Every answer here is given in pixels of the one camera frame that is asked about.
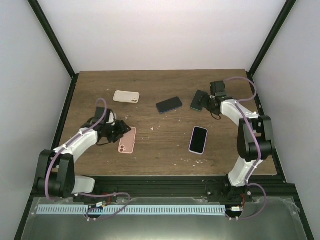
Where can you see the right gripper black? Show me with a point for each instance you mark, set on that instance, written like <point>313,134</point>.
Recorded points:
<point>204,105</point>

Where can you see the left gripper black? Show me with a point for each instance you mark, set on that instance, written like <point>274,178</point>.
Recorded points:
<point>121,124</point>

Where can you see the black phone teal edge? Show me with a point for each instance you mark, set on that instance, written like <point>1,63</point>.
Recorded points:
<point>196,101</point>

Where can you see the pink phone case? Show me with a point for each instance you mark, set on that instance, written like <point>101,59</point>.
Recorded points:
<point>127,142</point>

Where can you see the lavender phone case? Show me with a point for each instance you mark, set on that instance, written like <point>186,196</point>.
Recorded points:
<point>198,139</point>

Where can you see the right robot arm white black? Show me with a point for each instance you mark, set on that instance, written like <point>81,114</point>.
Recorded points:
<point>255,137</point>

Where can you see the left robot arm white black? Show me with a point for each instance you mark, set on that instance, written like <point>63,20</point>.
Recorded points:
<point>55,172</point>

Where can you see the black phone blue edge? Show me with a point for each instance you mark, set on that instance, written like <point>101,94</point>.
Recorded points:
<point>169,105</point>

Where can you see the beige phone case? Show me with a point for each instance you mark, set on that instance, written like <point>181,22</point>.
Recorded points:
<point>126,97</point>

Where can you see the metal front plate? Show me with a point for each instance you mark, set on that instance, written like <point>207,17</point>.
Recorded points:
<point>273,218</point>

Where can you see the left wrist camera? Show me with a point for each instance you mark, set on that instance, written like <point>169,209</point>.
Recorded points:
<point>111,118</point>

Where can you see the black aluminium frame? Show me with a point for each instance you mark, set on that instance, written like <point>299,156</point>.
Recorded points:
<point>189,186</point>

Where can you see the light blue slotted cable duct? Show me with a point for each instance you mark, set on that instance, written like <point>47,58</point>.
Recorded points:
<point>202,210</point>

